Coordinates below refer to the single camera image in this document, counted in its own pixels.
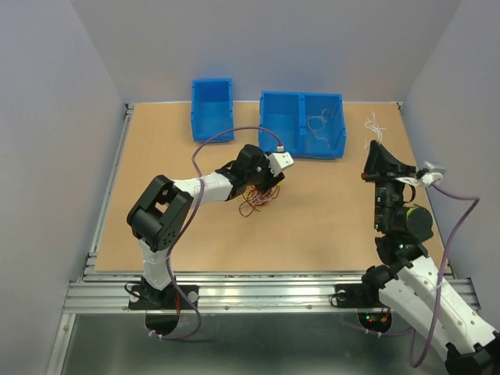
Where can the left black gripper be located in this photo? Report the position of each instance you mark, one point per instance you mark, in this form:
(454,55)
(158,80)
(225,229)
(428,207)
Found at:
(270,180)

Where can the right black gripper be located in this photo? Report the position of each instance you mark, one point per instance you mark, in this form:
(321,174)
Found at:
(381,166)

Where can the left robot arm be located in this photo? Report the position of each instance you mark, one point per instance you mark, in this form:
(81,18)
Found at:
(158,217)

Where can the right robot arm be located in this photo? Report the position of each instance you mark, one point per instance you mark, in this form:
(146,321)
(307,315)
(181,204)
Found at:
(408,280)

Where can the right blue bin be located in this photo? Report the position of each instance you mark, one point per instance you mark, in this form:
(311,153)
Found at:
(325,130)

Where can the middle blue bin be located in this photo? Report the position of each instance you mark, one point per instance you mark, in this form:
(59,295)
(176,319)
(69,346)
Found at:
(283,113)

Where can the small blue bin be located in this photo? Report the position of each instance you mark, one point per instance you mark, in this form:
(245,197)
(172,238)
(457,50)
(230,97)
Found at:
(211,108)

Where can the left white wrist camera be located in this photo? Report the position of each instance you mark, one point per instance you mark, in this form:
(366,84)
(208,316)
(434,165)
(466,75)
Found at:
(279,162)

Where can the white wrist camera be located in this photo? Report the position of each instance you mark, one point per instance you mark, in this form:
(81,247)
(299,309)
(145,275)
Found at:
(426,176)
(279,162)

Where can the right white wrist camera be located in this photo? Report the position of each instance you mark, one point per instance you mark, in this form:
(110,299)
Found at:
(426,176)

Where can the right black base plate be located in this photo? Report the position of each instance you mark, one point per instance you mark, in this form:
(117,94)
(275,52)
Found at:
(356,296)

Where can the aluminium rail frame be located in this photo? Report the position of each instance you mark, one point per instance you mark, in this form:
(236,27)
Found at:
(264,281)

